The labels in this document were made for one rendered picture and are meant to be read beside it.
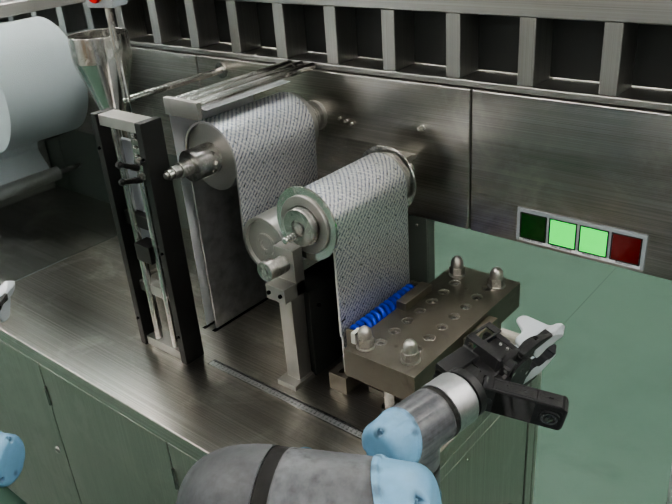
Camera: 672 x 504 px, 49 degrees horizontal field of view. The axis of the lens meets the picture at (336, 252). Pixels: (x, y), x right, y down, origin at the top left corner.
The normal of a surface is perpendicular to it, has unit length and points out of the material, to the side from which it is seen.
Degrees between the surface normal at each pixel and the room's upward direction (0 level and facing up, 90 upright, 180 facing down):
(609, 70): 90
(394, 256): 90
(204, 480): 37
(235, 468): 13
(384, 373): 90
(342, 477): 4
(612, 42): 90
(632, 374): 0
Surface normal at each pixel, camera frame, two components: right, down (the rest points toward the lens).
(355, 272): 0.77, 0.24
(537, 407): -0.30, 0.59
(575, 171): -0.63, 0.39
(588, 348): -0.07, -0.89
